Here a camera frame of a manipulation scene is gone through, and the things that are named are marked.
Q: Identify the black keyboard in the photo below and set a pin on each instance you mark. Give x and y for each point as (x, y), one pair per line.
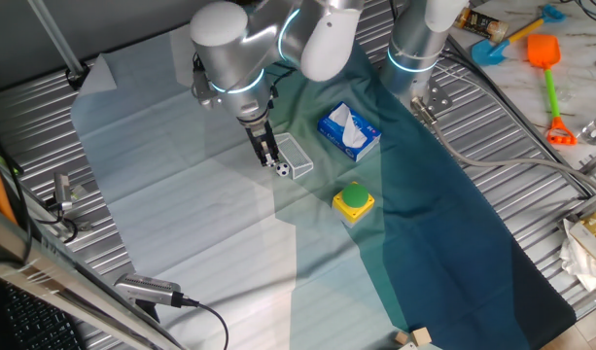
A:
(35, 325)

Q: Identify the green button yellow box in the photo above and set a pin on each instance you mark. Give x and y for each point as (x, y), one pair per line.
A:
(354, 194)

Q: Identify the blue green white tablecloth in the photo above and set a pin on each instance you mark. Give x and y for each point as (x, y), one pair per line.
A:
(229, 253)

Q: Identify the small soccer ball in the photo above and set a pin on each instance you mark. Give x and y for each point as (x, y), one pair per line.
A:
(282, 169)

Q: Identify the large wooden cube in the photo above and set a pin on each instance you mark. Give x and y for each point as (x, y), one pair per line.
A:
(421, 336)

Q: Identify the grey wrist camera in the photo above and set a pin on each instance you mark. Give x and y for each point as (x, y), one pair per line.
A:
(204, 92)

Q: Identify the white mesh toy goal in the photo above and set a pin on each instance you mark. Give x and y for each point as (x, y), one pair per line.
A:
(297, 155)

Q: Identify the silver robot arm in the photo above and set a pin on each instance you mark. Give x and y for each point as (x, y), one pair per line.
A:
(229, 58)

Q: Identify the blue toy shovel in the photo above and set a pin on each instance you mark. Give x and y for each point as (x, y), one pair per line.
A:
(487, 51)

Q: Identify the small wooden cube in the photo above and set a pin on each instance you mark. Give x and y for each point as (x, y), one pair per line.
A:
(401, 338)

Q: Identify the crumpled white rag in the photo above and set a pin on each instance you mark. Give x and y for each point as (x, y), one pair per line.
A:
(579, 272)

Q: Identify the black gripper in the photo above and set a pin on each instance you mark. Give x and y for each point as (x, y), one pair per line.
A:
(257, 131)

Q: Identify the grey metal pole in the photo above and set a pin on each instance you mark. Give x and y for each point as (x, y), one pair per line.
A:
(54, 34)

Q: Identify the brown spice bottle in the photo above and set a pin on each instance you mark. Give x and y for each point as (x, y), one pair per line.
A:
(482, 25)

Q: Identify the blue tissue box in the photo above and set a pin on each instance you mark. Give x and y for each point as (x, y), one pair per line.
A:
(336, 131)

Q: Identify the silver ribbed camera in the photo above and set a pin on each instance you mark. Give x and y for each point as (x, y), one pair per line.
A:
(147, 287)

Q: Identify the metal frame bar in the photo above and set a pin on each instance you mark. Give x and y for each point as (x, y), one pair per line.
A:
(59, 287)

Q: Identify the brown cardboard box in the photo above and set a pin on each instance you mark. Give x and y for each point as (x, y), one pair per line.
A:
(594, 238)

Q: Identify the white block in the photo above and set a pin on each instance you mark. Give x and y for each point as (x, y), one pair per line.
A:
(408, 347)

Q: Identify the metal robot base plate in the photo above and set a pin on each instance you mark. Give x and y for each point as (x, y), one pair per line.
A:
(441, 99)

